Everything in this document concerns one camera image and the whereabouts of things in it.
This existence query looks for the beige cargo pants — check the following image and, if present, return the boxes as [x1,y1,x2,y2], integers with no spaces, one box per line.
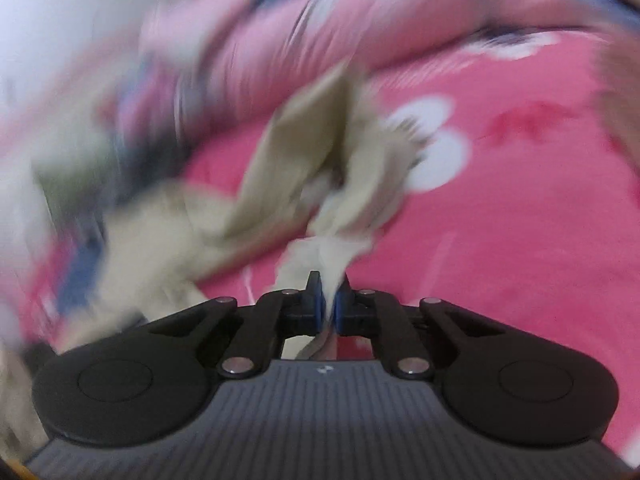
[54,65,421,351]

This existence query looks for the pink floral bed blanket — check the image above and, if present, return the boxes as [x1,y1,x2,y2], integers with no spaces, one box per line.
[0,29,640,466]

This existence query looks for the pink floral rolled duvet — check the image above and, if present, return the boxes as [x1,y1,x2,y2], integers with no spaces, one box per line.
[98,0,586,139]

